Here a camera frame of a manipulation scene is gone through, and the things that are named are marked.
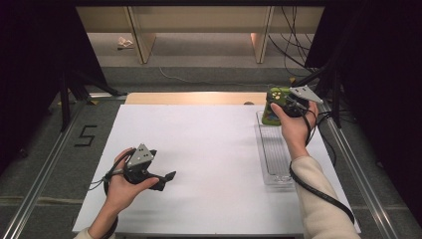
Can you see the aluminium floor rail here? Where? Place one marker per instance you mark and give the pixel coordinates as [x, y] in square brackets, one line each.
[40, 186]
[358, 172]

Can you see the green snack packet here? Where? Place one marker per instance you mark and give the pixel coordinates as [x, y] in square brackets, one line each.
[273, 99]

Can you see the crumpled white paper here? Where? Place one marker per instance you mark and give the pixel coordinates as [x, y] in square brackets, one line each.
[124, 42]

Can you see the person's right hand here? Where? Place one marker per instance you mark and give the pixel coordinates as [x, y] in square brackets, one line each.
[297, 132]

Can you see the clear plastic tray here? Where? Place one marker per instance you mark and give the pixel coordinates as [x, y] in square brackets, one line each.
[273, 156]

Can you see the black stand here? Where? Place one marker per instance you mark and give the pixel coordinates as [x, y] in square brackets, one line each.
[335, 109]
[65, 99]

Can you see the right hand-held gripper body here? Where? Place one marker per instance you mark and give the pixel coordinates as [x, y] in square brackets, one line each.
[305, 94]

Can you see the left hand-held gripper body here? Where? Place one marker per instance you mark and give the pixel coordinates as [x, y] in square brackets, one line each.
[141, 157]

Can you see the light wooden desk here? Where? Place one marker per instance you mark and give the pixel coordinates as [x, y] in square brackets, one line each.
[199, 18]

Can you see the white table sheet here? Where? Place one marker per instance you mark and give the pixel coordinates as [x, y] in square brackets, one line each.
[199, 149]

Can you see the person's left hand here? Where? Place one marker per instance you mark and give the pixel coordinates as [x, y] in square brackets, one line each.
[121, 194]

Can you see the black curtain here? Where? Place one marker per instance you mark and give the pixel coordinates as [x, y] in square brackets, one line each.
[33, 66]
[381, 83]

